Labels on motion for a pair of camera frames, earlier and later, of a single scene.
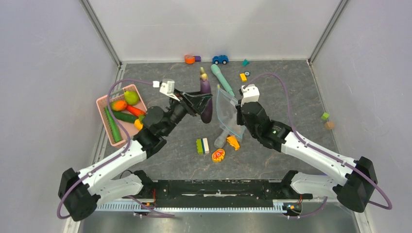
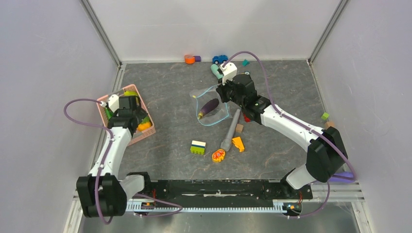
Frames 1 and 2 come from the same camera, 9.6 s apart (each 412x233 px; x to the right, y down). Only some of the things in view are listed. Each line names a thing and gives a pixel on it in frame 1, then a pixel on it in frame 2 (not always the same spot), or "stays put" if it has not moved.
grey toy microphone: (219, 142) -> (226, 143)
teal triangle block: (245, 62) stays put
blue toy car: (220, 58) stays put
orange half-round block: (189, 59) stays put
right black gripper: (239, 121) -> (221, 90)
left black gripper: (197, 102) -> (140, 113)
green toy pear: (131, 97) stays put
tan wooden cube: (329, 125) stays put
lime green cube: (325, 116) stays put
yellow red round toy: (218, 155) stays put
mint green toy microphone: (216, 70) stays put
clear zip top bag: (227, 114) -> (210, 109)
